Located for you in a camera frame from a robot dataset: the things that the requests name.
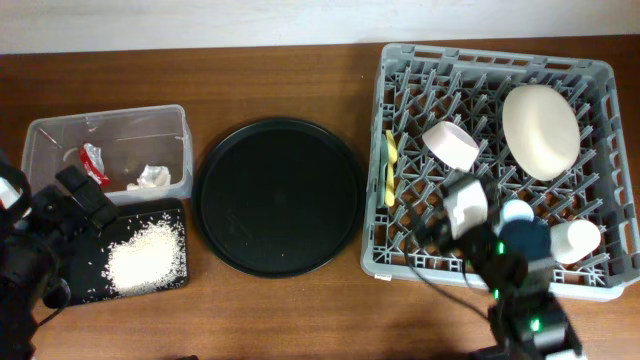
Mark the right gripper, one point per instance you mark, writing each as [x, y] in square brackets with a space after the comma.
[493, 212]

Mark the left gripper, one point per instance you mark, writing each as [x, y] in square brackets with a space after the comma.
[50, 208]

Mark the light blue cup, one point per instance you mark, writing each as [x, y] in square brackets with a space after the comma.
[512, 210]

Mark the red candy wrapper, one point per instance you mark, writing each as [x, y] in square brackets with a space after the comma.
[92, 162]

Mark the white tissue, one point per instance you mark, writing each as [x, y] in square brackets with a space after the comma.
[151, 177]

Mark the pile of rice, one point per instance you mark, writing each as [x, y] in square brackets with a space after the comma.
[145, 257]

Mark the white cup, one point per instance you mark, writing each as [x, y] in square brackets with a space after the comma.
[573, 240]

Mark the pink bowl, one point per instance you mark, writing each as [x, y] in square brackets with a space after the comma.
[452, 145]

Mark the cream plate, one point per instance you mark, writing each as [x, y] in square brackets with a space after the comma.
[541, 131]

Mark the grey dishwasher rack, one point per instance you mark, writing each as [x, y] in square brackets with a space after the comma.
[418, 86]

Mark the yellow spoon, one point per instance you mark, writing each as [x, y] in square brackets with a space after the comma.
[392, 159]

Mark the mint green spoon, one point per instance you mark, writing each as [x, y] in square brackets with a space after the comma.
[383, 161]

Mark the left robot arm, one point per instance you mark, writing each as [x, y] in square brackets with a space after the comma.
[32, 291]

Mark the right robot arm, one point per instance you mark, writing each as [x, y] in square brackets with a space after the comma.
[514, 260]

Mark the black rectangular tray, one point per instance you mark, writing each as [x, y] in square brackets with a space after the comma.
[145, 250]

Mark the clear plastic bin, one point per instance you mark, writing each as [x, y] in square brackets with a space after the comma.
[129, 140]

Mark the round black tray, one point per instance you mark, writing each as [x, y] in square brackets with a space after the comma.
[279, 197]

